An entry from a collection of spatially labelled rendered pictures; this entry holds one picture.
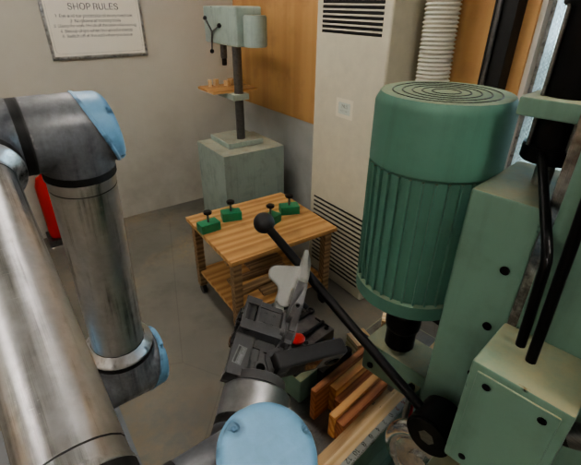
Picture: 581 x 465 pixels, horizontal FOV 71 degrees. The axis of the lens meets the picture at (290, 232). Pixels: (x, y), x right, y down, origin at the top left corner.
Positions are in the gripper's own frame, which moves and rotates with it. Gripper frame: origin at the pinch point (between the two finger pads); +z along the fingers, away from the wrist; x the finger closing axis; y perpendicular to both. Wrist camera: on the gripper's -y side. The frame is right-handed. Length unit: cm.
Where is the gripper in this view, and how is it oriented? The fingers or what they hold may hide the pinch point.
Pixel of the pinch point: (295, 276)
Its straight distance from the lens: 68.9
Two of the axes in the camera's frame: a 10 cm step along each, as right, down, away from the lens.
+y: -9.3, -3.4, -1.4
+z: 1.6, -7.2, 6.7
